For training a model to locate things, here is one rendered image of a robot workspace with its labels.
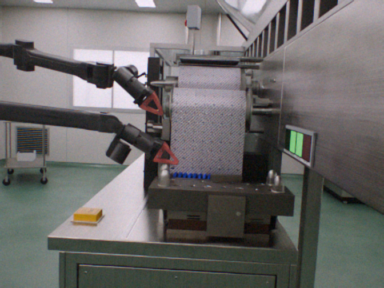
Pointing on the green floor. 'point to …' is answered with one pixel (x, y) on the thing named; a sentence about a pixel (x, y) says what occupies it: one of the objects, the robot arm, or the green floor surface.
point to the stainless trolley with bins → (24, 158)
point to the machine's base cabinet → (168, 272)
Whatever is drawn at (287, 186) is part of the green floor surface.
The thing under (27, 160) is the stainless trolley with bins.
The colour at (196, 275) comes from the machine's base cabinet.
